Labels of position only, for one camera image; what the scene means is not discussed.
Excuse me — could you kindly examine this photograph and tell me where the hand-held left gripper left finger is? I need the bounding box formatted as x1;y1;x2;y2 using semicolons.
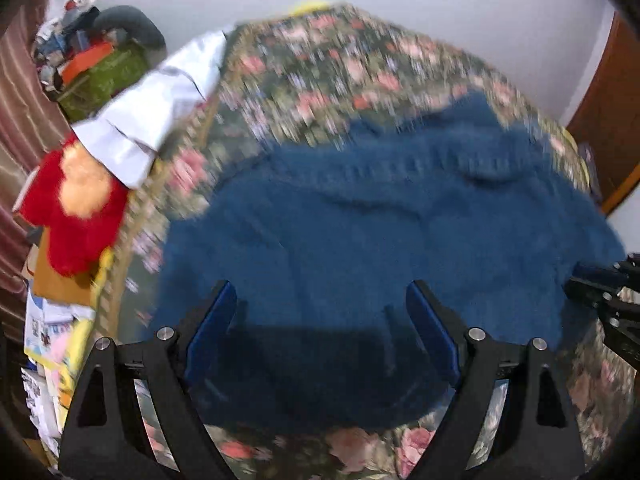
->
59;279;238;480

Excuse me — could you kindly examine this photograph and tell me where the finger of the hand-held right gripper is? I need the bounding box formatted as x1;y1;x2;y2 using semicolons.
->
562;280;640;315
570;253;640;290

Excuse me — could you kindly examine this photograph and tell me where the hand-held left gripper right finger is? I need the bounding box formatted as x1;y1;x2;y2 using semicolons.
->
400;279;586;480

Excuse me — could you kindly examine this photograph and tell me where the blue denim jacket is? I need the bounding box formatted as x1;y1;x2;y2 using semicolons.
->
142;92;628;433

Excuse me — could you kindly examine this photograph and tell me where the pile of clothes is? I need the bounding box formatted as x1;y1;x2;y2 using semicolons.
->
32;0;101;91

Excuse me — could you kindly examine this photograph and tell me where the red plush toy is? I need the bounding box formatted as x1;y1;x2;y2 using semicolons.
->
17;132;131;277

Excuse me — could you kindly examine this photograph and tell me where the brown cardboard sheet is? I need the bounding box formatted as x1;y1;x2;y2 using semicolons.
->
31;230;101;308

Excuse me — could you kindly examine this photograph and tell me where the pile of printed papers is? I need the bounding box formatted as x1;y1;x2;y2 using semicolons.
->
20;290;101;456

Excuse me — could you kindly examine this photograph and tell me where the white shirt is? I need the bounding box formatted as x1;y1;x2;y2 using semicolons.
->
75;30;231;191

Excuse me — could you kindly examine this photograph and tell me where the floral blanket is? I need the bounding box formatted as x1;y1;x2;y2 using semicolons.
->
95;2;636;480

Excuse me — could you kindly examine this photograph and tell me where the green box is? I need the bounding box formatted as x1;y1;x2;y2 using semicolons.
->
57;42;151;121

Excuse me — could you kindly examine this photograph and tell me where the striped red gold curtain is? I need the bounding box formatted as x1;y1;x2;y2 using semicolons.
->
0;0;76;311

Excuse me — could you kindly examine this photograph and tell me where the wooden door frame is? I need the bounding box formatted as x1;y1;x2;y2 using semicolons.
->
565;12;640;216

